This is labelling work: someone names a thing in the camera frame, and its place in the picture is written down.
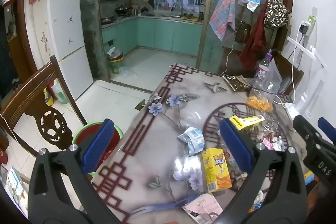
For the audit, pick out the red cloth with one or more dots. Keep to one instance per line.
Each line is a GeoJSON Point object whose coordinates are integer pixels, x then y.
{"type": "Point", "coordinates": [253, 48]}

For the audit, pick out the white blue milk carton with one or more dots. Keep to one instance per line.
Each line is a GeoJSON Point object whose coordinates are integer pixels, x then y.
{"type": "Point", "coordinates": [193, 138]}

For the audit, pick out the patterned tote bag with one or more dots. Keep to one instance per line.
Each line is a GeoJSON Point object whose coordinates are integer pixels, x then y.
{"type": "Point", "coordinates": [275, 12]}

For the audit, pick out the colourful booklet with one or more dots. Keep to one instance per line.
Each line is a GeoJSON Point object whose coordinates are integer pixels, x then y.
{"type": "Point", "coordinates": [14, 187]}

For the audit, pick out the red basin with green rim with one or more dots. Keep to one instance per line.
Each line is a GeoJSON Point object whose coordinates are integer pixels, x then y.
{"type": "Point", "coordinates": [86, 132]}

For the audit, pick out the clear bottle with purple cap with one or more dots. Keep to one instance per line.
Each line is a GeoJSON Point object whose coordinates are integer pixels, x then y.
{"type": "Point", "coordinates": [263, 69]}

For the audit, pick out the colourful foam puzzle mat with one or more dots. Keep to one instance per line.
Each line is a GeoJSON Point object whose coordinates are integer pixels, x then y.
{"type": "Point", "coordinates": [309, 177]}

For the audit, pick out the plain wooden chair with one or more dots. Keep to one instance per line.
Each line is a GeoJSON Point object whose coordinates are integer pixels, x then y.
{"type": "Point", "coordinates": [291, 71]}

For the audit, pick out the white tissue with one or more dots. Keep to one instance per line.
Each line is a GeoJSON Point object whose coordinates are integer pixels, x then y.
{"type": "Point", "coordinates": [241, 178]}

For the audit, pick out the brown handbag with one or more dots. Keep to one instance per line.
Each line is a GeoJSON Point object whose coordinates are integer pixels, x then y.
{"type": "Point", "coordinates": [241, 32]}

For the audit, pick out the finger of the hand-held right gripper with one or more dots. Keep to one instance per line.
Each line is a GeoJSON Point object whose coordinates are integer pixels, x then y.
{"type": "Point", "coordinates": [327, 129]}
{"type": "Point", "coordinates": [315, 155]}

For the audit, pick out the carved wooden chair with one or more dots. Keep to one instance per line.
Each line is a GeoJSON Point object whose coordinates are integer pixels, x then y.
{"type": "Point", "coordinates": [26, 92]}

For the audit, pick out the black wok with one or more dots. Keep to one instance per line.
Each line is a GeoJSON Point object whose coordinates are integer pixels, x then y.
{"type": "Point", "coordinates": [122, 10]}

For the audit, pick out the crumpled pink wrapper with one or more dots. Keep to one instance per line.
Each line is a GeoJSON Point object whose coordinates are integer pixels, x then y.
{"type": "Point", "coordinates": [273, 142]}

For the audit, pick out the white refrigerator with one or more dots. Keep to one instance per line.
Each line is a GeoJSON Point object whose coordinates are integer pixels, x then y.
{"type": "Point", "coordinates": [65, 29]}

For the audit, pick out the yellow tube box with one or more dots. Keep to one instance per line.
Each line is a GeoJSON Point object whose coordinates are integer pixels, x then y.
{"type": "Point", "coordinates": [249, 121]}

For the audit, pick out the brown printed packet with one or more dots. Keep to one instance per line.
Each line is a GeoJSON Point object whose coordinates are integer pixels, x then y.
{"type": "Point", "coordinates": [237, 83]}

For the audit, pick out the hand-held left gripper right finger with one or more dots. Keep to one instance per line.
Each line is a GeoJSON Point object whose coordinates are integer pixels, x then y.
{"type": "Point", "coordinates": [236, 144]}

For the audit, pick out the yellow snack box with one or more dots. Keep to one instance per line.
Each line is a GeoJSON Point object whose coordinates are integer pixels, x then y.
{"type": "Point", "coordinates": [215, 174]}

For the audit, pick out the teal kitchen cabinets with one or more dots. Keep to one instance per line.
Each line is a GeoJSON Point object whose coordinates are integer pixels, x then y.
{"type": "Point", "coordinates": [162, 35]}

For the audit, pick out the white wall power strip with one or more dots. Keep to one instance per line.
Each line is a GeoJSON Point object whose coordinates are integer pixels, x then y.
{"type": "Point", "coordinates": [310, 22]}

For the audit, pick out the pink paper leaflet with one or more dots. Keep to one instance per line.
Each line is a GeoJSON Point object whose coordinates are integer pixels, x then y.
{"type": "Point", "coordinates": [207, 207]}

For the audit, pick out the green trash can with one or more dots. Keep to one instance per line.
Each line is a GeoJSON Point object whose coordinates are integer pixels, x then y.
{"type": "Point", "coordinates": [115, 66]}

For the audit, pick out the clear printed plastic wrapper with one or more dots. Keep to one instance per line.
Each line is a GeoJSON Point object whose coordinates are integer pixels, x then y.
{"type": "Point", "coordinates": [267, 124]}

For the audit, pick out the black charger plug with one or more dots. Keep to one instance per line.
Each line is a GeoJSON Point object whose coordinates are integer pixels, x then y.
{"type": "Point", "coordinates": [303, 29]}

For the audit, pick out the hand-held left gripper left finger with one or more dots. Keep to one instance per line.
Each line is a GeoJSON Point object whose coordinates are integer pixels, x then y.
{"type": "Point", "coordinates": [97, 144]}

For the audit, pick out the clear bag of orange snacks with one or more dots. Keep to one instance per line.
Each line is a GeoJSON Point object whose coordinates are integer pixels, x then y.
{"type": "Point", "coordinates": [260, 103]}

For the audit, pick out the checkered towel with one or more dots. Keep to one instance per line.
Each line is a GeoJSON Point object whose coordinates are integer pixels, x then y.
{"type": "Point", "coordinates": [223, 11]}

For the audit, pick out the brown cardboard piece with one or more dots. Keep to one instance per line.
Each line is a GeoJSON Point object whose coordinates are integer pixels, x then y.
{"type": "Point", "coordinates": [139, 105]}

